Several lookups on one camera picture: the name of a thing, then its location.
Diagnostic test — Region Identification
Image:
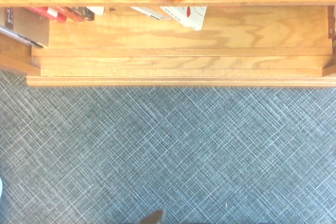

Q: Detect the tan book black spine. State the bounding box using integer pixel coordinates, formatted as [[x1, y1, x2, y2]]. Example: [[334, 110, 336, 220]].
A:
[[4, 6, 51, 48]]

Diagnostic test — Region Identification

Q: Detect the dark green spine book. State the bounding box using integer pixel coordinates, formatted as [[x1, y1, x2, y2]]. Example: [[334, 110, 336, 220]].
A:
[[76, 6, 96, 22]]

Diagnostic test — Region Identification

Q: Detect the white book red lips print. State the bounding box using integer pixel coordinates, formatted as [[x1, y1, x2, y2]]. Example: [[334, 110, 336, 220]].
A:
[[159, 6, 208, 31]]

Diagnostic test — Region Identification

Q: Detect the dark floral cover book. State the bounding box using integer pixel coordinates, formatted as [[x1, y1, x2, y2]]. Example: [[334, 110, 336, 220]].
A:
[[327, 5, 336, 42]]

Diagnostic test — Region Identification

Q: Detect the brown orange spine book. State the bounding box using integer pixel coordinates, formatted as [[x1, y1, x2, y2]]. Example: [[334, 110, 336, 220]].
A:
[[56, 6, 86, 23]]

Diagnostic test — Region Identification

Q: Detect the wooden bookshelf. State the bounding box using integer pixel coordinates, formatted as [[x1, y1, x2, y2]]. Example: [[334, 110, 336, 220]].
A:
[[0, 0, 336, 88]]

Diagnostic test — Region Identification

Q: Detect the rustic brown wooden table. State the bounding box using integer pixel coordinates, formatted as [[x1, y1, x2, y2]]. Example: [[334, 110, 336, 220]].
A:
[[138, 209, 165, 224]]

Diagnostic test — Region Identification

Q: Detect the thin black and white magazine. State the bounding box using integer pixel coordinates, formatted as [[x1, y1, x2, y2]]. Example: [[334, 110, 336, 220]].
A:
[[0, 24, 44, 49]]

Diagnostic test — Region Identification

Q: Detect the thin white booklet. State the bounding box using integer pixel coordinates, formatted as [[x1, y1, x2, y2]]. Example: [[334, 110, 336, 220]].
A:
[[130, 6, 172, 21]]

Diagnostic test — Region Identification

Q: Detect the small white book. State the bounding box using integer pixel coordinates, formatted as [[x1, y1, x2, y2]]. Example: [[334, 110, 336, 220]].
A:
[[85, 6, 106, 16]]

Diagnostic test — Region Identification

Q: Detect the red spine book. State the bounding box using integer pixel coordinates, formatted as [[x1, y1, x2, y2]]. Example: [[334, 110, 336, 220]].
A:
[[25, 6, 68, 23]]

